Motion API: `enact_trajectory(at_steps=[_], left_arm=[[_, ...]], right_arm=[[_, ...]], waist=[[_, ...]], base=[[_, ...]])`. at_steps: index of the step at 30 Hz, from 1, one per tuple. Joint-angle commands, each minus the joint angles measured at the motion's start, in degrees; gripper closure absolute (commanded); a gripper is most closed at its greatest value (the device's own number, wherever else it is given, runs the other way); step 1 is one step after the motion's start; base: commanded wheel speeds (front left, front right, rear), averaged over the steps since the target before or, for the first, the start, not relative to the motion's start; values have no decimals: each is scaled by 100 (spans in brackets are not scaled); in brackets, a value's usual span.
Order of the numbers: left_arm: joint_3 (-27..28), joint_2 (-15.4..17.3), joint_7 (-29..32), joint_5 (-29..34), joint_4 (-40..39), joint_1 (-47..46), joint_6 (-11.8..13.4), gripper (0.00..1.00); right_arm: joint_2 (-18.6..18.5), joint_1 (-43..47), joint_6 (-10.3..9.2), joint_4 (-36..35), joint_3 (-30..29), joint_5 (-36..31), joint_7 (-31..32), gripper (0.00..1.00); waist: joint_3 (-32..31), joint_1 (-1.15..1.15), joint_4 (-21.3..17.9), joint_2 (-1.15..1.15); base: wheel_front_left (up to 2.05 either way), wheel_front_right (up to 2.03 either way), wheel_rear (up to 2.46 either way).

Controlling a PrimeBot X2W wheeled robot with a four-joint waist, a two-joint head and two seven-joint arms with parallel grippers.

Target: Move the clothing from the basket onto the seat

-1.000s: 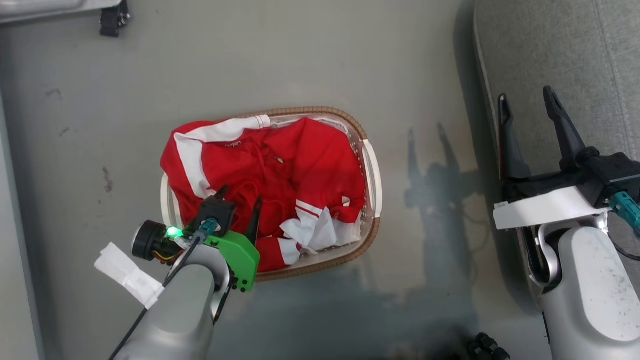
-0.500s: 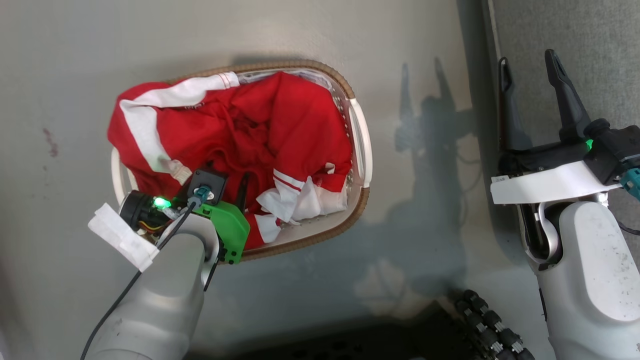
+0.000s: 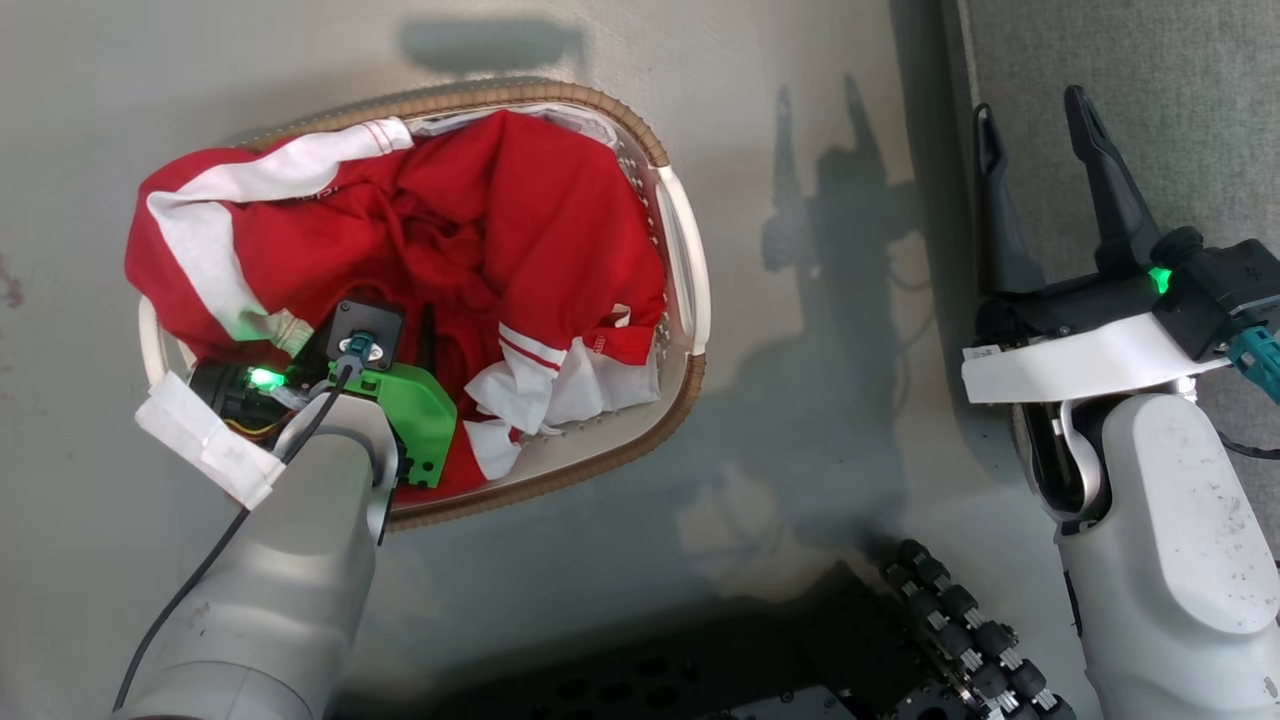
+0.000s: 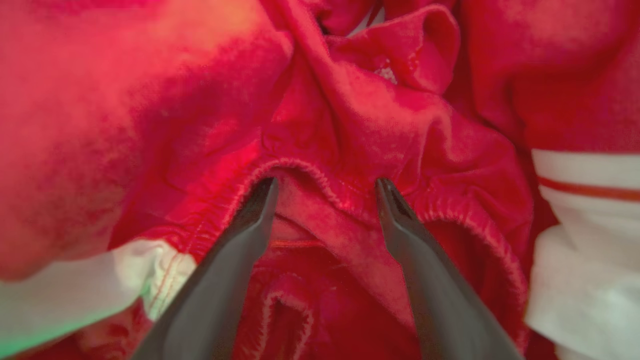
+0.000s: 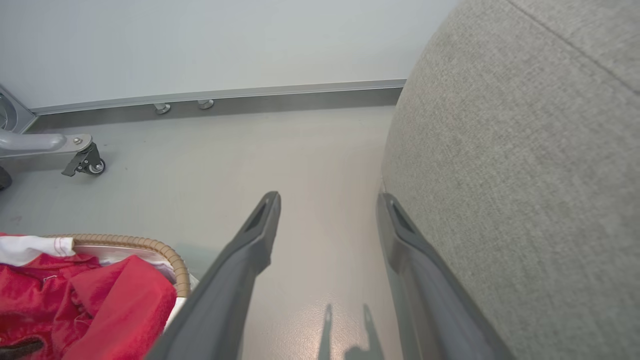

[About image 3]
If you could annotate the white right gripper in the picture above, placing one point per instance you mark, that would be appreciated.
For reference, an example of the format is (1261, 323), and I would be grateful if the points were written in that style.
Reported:
(1080, 355)

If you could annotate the white wicker-rimmed laundry basket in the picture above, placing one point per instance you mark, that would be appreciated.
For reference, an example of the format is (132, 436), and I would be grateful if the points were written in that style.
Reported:
(690, 300)

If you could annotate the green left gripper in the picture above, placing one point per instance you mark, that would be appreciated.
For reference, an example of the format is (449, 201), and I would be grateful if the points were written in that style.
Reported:
(415, 410)

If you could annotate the teal right camera connector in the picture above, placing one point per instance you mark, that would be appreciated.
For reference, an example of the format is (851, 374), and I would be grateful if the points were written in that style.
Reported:
(1260, 358)

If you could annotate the black round right wrist module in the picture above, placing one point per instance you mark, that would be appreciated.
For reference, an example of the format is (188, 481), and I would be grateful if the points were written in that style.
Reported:
(1178, 245)

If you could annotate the grey fabric sofa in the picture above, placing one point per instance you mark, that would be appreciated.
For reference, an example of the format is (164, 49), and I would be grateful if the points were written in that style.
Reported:
(1200, 110)

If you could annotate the red and white garment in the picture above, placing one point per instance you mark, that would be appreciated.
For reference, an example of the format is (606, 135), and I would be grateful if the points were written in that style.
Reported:
(540, 220)

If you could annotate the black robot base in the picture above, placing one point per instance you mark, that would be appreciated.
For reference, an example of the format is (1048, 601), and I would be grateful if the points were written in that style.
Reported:
(700, 660)

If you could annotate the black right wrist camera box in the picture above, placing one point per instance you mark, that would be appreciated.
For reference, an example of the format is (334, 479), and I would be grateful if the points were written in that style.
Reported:
(1225, 290)

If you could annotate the white basket liner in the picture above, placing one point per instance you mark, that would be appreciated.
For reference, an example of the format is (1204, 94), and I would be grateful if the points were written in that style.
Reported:
(590, 118)

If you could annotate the teal left camera connector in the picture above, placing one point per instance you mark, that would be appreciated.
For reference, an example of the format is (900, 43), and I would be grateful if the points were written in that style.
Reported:
(357, 350)

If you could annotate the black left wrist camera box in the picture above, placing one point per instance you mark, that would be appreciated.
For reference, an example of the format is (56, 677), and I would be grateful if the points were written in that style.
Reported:
(362, 318)

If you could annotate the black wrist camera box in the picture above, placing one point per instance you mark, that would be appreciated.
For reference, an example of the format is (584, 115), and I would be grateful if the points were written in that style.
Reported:
(362, 318)
(1225, 290)

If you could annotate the teal camera connector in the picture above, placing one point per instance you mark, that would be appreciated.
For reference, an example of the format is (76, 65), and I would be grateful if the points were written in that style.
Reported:
(1260, 358)
(357, 350)

